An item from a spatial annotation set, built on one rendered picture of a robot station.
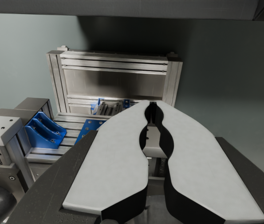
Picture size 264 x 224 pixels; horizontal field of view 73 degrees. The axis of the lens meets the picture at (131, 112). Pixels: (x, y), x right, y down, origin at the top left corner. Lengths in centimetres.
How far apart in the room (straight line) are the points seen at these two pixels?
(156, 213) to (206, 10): 45
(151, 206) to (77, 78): 98
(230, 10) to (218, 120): 140
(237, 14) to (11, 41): 149
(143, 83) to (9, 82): 113
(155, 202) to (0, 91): 166
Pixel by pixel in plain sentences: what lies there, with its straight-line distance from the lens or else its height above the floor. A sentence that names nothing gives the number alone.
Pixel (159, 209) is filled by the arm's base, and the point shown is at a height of 107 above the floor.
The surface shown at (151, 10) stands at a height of 95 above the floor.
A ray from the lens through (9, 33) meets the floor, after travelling 164.
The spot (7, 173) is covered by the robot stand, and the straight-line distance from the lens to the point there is 59.
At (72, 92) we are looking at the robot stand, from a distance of 134.
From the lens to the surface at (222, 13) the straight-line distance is 40.
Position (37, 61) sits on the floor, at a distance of 160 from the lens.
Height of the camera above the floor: 133
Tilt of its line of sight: 58 degrees down
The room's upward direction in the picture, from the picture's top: 174 degrees counter-clockwise
